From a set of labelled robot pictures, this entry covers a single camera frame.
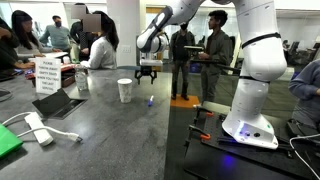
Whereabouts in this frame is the masked man in teal sweater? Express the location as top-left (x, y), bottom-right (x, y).
top-left (39, 14), bottom-right (73, 53)

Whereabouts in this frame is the white power strip with cable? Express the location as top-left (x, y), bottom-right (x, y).
top-left (1, 111), bottom-right (84, 148)

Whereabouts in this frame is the woman in white jacket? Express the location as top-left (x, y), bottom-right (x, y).
top-left (79, 10), bottom-right (120, 70)

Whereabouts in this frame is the black pop-up table outlet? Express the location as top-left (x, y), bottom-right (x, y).
top-left (31, 87), bottom-right (88, 120)

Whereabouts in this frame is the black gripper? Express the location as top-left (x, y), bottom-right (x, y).
top-left (134, 65), bottom-right (158, 85)

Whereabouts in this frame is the black office chair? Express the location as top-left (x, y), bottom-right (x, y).
top-left (286, 41), bottom-right (301, 66)

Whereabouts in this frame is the black orange bar clamp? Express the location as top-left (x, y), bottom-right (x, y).
top-left (193, 104), bottom-right (215, 126)
top-left (184, 124), bottom-right (212, 148)

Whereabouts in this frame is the orange floor mat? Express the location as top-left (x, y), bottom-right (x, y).
top-left (170, 94), bottom-right (201, 109)

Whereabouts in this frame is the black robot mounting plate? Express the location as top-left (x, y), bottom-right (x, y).
top-left (183, 101), bottom-right (320, 180)

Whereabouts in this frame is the red tray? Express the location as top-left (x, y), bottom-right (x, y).
top-left (59, 63), bottom-right (76, 73)

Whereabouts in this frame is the green folder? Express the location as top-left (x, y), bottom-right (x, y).
top-left (0, 123), bottom-right (24, 159)

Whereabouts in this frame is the masked man in dark jacket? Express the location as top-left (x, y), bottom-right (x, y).
top-left (169, 21), bottom-right (196, 101)

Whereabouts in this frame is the man in grey jacket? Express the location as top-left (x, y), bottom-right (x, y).
top-left (198, 9), bottom-right (236, 104)

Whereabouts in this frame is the person in grey-blue sweater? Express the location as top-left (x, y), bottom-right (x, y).
top-left (288, 59), bottom-right (320, 129)

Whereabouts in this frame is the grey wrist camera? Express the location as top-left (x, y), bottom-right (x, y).
top-left (139, 58), bottom-right (164, 67)

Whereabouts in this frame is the long-haired woman in grey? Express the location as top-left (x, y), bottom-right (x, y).
top-left (10, 9), bottom-right (46, 59)

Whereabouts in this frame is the white printed paper sign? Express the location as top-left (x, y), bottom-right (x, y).
top-left (34, 56), bottom-right (62, 95)

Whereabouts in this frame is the white paper cup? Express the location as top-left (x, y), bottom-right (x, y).
top-left (116, 78), bottom-right (133, 104)

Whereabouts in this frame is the dark brown box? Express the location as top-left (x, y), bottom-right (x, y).
top-left (60, 70), bottom-right (77, 88)

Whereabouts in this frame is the person in black sleeve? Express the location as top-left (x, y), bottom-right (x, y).
top-left (0, 17), bottom-right (36, 71)

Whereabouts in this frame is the person in dark patterned top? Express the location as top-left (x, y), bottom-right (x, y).
top-left (69, 3), bottom-right (96, 63)

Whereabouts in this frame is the white cable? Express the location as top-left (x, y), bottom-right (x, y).
top-left (289, 133), bottom-right (320, 180)

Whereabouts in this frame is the clear plastic water bottle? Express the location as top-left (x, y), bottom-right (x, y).
top-left (74, 63), bottom-right (89, 92)

